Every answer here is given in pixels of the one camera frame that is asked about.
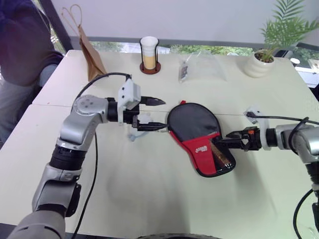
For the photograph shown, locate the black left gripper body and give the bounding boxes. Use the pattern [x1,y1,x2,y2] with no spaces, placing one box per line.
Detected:
[121,103,143,132]

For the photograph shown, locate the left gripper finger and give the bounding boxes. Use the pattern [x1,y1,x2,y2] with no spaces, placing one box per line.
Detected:
[141,96,166,108]
[136,121,168,132]

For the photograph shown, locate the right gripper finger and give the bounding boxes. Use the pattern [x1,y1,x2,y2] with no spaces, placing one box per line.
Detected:
[214,138,247,150]
[225,129,247,139]

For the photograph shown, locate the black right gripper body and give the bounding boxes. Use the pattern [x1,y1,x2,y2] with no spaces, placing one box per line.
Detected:
[239,126,261,152]

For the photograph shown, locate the table tennis paddle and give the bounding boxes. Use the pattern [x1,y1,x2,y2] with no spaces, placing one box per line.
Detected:
[210,138,234,170]

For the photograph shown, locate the black red paddle case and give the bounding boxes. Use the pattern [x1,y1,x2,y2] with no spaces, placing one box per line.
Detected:
[166,100,236,178]

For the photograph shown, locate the small white plastic object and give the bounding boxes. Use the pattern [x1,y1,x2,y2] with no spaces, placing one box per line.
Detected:
[128,112,153,142]

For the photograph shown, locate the cup in dark holder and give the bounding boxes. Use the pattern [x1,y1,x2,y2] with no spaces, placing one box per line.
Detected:
[139,39,162,75]

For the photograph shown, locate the small packet in plastic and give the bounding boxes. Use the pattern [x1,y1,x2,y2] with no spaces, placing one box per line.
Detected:
[178,62,189,82]

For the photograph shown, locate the white cup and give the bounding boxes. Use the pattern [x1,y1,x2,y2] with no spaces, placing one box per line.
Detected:
[140,36,159,70]

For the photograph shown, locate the clear plastic bag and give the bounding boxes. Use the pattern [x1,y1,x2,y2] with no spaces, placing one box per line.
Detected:
[177,50,229,84]

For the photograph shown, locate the brown paper bag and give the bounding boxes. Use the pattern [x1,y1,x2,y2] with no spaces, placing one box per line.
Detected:
[61,4,108,82]

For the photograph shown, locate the white ribbed plant pot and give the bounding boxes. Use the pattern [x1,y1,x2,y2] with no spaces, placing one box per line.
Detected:
[243,49,276,79]

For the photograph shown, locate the green leafy plant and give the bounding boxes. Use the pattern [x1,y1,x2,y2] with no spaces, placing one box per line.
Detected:
[258,0,319,62]

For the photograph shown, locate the person in dark sweater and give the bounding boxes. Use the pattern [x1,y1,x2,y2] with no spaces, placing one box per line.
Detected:
[0,0,66,141]

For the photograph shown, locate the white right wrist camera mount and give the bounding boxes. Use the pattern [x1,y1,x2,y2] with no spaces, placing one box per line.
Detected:
[243,105,273,151]

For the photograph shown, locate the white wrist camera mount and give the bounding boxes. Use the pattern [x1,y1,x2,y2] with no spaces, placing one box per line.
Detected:
[243,105,273,151]
[117,79,142,124]

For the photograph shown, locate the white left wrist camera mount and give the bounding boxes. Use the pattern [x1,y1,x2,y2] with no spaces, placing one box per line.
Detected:
[117,79,142,124]

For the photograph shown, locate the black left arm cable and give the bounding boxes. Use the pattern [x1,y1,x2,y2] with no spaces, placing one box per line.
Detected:
[73,72,133,236]

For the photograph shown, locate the black window frame post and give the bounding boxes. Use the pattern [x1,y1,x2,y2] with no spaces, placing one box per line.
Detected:
[39,0,73,54]

